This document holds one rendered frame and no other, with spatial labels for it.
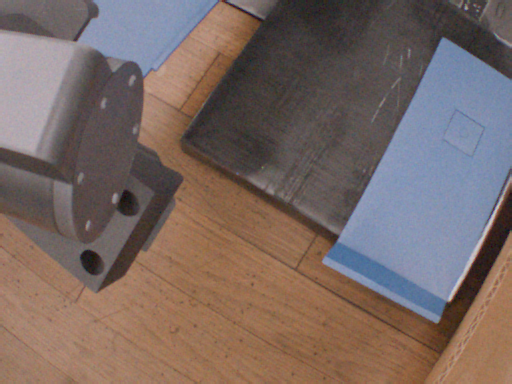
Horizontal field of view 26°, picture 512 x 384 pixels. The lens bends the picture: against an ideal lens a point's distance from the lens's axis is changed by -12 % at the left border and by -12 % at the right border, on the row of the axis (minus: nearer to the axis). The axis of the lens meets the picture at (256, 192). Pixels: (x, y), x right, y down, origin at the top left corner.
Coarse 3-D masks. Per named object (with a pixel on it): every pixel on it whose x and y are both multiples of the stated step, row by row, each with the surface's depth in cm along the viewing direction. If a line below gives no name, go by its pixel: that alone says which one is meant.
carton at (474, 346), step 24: (504, 264) 56; (480, 288) 63; (504, 288) 63; (480, 312) 56; (504, 312) 62; (456, 336) 59; (480, 336) 62; (504, 336) 62; (456, 360) 55; (480, 360) 62; (504, 360) 61
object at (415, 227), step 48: (432, 96) 64; (480, 96) 64; (432, 144) 63; (480, 144) 63; (384, 192) 62; (432, 192) 62; (480, 192) 62; (384, 240) 62; (432, 240) 61; (384, 288) 58; (432, 288) 61
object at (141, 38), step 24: (96, 0) 57; (120, 0) 57; (144, 0) 57; (168, 0) 57; (192, 0) 57; (96, 24) 57; (120, 24) 57; (144, 24) 57; (168, 24) 57; (96, 48) 56; (120, 48) 56; (144, 48) 56; (144, 72) 56
